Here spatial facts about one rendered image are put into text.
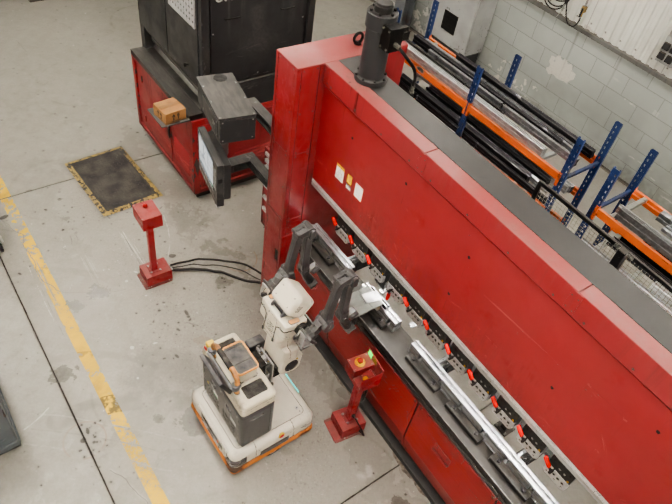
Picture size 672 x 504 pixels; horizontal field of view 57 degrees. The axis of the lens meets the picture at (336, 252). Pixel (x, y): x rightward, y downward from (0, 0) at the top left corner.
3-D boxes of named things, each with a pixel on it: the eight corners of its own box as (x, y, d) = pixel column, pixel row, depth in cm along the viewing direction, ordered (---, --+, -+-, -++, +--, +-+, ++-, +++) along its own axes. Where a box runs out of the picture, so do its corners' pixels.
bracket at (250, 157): (224, 166, 474) (224, 159, 469) (252, 158, 485) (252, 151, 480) (249, 198, 453) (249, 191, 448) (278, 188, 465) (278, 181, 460)
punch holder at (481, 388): (467, 383, 363) (475, 367, 352) (477, 376, 367) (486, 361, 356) (484, 403, 356) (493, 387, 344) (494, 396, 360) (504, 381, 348)
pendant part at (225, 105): (199, 174, 470) (195, 75, 409) (230, 169, 479) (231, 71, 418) (219, 219, 440) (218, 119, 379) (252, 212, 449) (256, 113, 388)
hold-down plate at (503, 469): (487, 459, 365) (489, 456, 363) (494, 454, 367) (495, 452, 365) (524, 502, 349) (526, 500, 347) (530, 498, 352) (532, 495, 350)
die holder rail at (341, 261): (309, 233, 474) (310, 225, 467) (316, 231, 477) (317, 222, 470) (346, 277, 448) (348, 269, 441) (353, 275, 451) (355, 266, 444)
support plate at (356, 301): (336, 300, 417) (336, 299, 416) (367, 286, 429) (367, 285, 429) (351, 319, 408) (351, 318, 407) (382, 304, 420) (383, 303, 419)
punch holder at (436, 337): (424, 334, 384) (430, 317, 372) (434, 328, 388) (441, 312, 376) (439, 351, 376) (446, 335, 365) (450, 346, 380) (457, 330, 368)
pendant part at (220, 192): (198, 167, 454) (197, 126, 428) (214, 164, 459) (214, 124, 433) (216, 207, 428) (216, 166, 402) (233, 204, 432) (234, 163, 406)
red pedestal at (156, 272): (136, 274, 536) (125, 203, 477) (164, 264, 548) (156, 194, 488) (145, 290, 526) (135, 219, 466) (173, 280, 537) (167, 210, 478)
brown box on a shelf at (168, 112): (147, 109, 537) (145, 97, 528) (175, 103, 549) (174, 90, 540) (162, 128, 522) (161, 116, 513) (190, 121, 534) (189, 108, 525)
